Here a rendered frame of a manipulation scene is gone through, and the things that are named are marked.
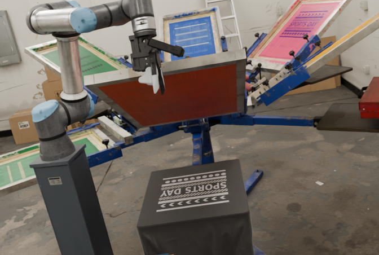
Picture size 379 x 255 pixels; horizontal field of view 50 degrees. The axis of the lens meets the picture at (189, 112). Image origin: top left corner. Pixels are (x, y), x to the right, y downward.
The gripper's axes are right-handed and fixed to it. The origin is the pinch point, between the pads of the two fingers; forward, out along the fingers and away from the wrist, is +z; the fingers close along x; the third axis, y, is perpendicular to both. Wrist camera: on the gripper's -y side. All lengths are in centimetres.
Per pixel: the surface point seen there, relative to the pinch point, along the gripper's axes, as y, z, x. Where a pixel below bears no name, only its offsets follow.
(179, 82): -3.4, -4.7, -27.5
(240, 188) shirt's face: -20, 43, -45
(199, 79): -11.4, -4.5, -28.2
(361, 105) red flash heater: -86, 18, -80
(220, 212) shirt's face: -11, 47, -29
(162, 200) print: 13, 43, -44
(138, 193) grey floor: 74, 79, -253
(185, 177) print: 4, 38, -61
